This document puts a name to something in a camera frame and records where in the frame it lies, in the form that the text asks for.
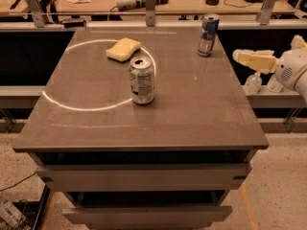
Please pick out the green white 7up can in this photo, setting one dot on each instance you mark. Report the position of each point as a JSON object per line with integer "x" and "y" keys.
{"x": 142, "y": 80}

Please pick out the metal bracket post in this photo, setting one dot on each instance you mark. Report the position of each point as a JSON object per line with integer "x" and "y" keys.
{"x": 265, "y": 14}
{"x": 36, "y": 13}
{"x": 150, "y": 12}

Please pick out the left metal bracket post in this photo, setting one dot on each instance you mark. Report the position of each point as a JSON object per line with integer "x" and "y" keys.
{"x": 36, "y": 13}

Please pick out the grey drawer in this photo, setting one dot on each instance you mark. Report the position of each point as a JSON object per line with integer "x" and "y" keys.
{"x": 144, "y": 178}
{"x": 126, "y": 218}

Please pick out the right metal bracket post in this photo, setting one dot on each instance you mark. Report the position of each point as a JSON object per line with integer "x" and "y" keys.
{"x": 265, "y": 14}

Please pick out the upper grey drawer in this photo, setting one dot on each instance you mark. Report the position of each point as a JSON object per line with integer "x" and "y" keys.
{"x": 144, "y": 178}

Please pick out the black floor basket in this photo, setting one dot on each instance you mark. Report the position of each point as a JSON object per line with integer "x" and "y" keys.
{"x": 23, "y": 214}

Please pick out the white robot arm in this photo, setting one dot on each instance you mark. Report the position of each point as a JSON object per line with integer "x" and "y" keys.
{"x": 290, "y": 69}

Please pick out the middle metal bracket post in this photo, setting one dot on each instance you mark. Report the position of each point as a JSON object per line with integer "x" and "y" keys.
{"x": 150, "y": 12}

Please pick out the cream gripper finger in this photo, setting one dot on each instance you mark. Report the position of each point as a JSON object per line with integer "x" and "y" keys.
{"x": 262, "y": 61}
{"x": 298, "y": 42}

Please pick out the lower grey drawer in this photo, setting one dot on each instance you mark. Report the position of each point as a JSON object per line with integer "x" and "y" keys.
{"x": 126, "y": 218}

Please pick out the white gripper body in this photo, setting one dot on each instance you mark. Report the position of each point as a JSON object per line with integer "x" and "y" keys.
{"x": 289, "y": 68}

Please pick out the yellow sponge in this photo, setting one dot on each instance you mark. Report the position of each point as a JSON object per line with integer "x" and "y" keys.
{"x": 123, "y": 49}

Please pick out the redbull can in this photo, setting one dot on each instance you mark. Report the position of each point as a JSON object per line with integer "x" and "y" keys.
{"x": 209, "y": 27}

